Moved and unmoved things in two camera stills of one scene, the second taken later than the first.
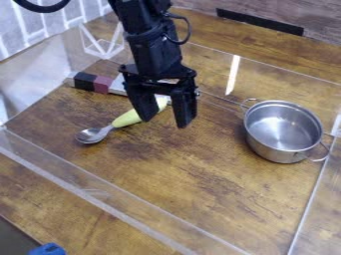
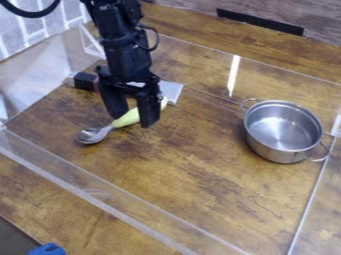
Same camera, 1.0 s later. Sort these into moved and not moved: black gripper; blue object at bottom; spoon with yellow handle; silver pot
Moved: black gripper
Not moved: blue object at bottom; silver pot; spoon with yellow handle
